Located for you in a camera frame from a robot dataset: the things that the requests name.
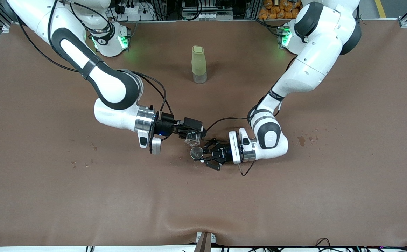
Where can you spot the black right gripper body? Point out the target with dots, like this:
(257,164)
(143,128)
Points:
(165,126)

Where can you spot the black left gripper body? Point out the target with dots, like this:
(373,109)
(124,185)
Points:
(220,153)

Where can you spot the clear glass beaker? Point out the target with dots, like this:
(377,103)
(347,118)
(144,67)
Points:
(192,139)

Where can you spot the steel double jigger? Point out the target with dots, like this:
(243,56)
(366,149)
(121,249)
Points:
(196,152)

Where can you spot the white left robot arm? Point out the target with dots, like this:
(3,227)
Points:
(311,59)

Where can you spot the brown table mat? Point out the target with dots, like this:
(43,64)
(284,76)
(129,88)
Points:
(203,210)

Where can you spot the olive sleeved glass bottle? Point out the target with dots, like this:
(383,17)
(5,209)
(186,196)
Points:
(198,61)

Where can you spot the grey equipment box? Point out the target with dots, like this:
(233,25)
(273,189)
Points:
(206,15)

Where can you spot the white power strip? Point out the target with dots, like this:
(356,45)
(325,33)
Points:
(133,10)

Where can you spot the orange snack bag pile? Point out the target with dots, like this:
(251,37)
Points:
(276,12)

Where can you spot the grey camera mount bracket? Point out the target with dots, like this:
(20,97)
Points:
(205,243)

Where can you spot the aluminium corner bracket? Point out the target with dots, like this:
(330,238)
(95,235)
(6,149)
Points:
(6,28)
(404,22)

